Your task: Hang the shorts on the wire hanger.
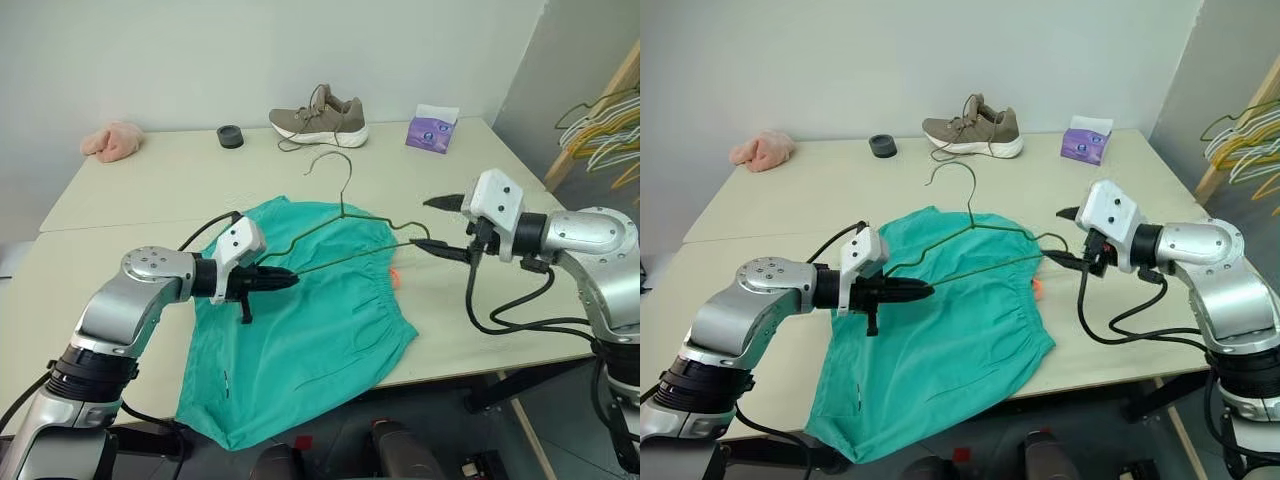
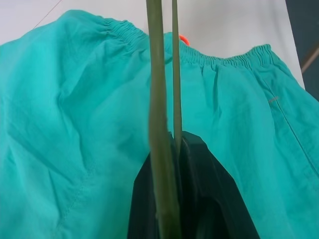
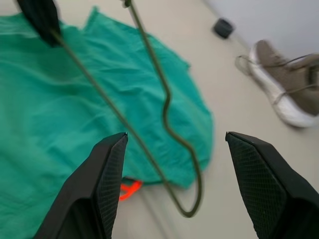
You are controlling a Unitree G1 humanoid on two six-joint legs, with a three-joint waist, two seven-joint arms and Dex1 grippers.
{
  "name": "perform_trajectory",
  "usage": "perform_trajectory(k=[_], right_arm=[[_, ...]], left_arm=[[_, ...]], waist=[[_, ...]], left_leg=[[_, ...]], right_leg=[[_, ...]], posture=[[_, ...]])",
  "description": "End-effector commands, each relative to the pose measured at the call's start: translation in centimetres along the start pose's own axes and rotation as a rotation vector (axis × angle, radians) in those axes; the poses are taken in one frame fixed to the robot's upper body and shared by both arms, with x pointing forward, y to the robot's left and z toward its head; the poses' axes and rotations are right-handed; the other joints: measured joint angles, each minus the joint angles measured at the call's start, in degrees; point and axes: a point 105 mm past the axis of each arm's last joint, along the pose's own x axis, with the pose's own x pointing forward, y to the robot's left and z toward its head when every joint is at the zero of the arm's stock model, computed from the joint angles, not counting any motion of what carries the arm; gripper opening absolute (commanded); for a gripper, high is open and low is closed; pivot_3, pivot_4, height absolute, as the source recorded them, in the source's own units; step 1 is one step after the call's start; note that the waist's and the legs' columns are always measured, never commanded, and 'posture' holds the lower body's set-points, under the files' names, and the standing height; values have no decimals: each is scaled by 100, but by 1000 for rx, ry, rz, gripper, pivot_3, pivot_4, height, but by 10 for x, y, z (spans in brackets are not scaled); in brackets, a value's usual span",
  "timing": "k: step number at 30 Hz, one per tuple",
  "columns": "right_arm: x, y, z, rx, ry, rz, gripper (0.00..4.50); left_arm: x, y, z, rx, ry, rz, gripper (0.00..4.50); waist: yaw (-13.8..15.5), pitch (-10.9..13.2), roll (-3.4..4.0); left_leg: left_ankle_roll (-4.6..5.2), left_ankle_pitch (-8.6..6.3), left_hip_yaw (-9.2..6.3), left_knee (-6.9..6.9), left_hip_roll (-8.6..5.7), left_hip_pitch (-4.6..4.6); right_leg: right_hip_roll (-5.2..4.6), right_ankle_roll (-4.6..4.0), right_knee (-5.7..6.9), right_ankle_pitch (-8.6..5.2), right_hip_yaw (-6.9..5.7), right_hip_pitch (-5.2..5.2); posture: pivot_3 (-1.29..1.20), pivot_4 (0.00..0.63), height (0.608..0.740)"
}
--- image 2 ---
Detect orange drawstring loop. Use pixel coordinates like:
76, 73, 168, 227
178, 34, 191, 46

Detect green wire hanger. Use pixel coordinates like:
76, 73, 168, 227
145, 0, 184, 239

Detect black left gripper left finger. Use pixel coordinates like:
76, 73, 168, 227
127, 131, 184, 239

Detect teal shorts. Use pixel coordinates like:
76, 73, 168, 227
0, 9, 319, 239

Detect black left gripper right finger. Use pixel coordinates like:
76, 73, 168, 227
180, 131, 260, 239

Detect beige slanted bar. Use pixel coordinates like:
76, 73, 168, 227
301, 41, 319, 74

